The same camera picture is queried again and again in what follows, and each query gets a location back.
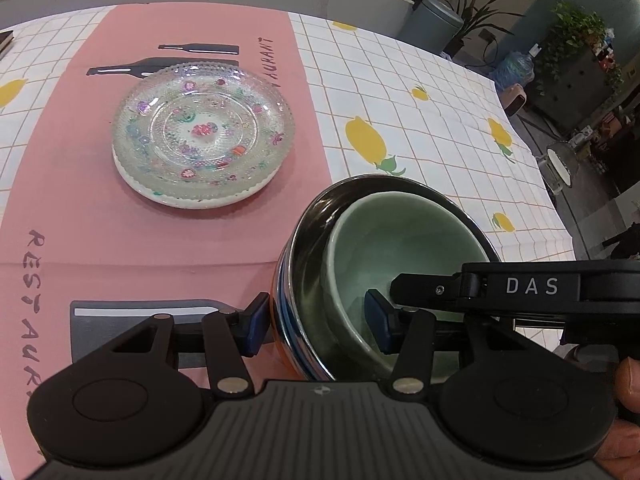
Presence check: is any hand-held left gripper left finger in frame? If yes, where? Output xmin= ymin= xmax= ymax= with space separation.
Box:
xmin=100 ymin=292 xmax=271 ymax=394

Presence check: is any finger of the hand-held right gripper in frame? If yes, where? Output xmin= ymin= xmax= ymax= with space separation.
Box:
xmin=390 ymin=272 xmax=501 ymax=323

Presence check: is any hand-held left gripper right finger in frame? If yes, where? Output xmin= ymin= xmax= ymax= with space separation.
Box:
xmin=365 ymin=288 xmax=546 ymax=393

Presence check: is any shiny steel bowl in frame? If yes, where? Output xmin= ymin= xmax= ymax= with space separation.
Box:
xmin=270 ymin=175 xmax=501 ymax=383

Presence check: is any green ceramic bowl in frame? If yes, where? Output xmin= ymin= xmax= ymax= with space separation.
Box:
xmin=322 ymin=191 xmax=493 ymax=376

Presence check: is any white fruit painted plate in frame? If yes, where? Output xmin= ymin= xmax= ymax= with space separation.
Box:
xmin=112 ymin=145 xmax=283 ymax=210

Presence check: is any clear glass plate beaded rim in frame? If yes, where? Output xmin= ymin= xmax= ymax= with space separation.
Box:
xmin=111 ymin=61 xmax=296 ymax=203

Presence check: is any person's right hand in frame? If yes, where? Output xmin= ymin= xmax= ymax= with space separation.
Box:
xmin=595 ymin=357 xmax=640 ymax=476

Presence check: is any pink placemat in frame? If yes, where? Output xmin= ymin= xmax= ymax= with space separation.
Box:
xmin=0 ymin=4 xmax=333 ymax=476

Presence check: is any pink heater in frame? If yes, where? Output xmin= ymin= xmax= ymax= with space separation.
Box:
xmin=502 ymin=85 xmax=531 ymax=117

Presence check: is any white checked lemon tablecloth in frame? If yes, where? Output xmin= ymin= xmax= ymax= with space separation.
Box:
xmin=0 ymin=7 xmax=576 ymax=356

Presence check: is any blue water jug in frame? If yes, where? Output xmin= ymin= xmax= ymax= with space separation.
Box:
xmin=492 ymin=45 xmax=537 ymax=92

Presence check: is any long leaf potted plant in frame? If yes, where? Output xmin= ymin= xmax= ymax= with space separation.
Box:
xmin=435 ymin=0 xmax=521 ymax=58

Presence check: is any grey trash can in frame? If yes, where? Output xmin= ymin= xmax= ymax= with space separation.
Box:
xmin=397 ymin=0 xmax=466 ymax=51

